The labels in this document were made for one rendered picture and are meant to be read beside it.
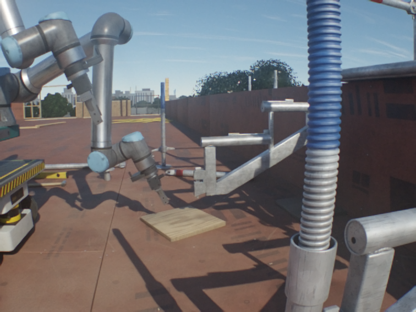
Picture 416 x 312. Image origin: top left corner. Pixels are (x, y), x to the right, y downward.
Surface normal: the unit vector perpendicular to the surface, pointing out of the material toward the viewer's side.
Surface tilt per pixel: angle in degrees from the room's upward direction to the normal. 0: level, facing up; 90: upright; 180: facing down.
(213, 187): 90
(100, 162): 95
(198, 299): 0
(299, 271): 90
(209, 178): 90
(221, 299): 0
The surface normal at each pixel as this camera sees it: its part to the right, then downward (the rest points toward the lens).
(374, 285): 0.21, 0.17
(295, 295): -0.79, 0.11
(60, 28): 0.58, 0.13
